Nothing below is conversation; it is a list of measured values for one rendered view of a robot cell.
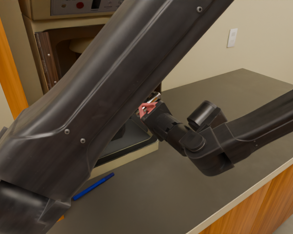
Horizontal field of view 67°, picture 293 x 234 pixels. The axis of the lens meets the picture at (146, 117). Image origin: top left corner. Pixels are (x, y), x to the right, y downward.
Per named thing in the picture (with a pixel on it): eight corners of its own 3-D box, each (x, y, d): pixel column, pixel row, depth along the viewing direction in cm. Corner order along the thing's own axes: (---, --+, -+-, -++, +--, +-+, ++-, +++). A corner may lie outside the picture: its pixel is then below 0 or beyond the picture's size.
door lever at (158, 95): (130, 111, 65) (126, 106, 63) (154, 89, 66) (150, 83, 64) (140, 119, 61) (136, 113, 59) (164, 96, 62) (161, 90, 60)
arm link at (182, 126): (180, 152, 44) (189, 163, 48) (203, 127, 45) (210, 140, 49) (160, 134, 49) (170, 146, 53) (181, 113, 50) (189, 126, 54)
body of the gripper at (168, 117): (159, 98, 53) (179, 111, 48) (174, 122, 60) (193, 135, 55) (139, 116, 52) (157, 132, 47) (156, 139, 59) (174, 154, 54)
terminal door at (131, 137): (72, 175, 64) (36, 29, 43) (158, 140, 78) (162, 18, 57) (73, 176, 64) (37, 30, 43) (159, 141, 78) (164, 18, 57)
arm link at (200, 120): (193, 152, 39) (214, 176, 43) (237, 106, 40) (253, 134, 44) (160, 128, 49) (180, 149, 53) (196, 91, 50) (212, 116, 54)
